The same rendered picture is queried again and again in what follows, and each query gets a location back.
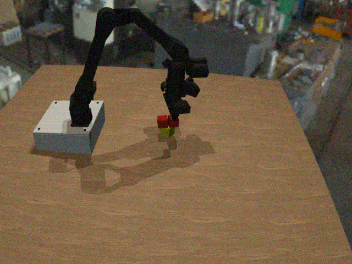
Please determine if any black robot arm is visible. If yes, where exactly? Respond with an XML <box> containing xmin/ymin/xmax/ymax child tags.
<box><xmin>69</xmin><ymin>7</ymin><xmax>209</xmax><ymax>127</ymax></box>

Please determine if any red cube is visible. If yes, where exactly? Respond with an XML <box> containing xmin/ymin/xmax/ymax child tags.
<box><xmin>168</xmin><ymin>115</ymin><xmax>179</xmax><ymax>128</ymax></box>
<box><xmin>157</xmin><ymin>115</ymin><xmax>168</xmax><ymax>128</ymax></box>

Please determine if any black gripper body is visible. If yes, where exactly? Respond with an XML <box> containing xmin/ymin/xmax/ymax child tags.
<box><xmin>161</xmin><ymin>78</ymin><xmax>191</xmax><ymax>114</ymax></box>

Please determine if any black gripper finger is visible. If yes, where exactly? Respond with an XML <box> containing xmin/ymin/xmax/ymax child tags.
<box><xmin>169</xmin><ymin>109</ymin><xmax>179</xmax><ymax>122</ymax></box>
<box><xmin>163</xmin><ymin>93</ymin><xmax>171</xmax><ymax>106</ymax></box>

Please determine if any yellow cube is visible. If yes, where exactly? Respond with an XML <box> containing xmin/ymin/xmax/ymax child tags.
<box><xmin>159</xmin><ymin>125</ymin><xmax>175</xmax><ymax>139</ymax></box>

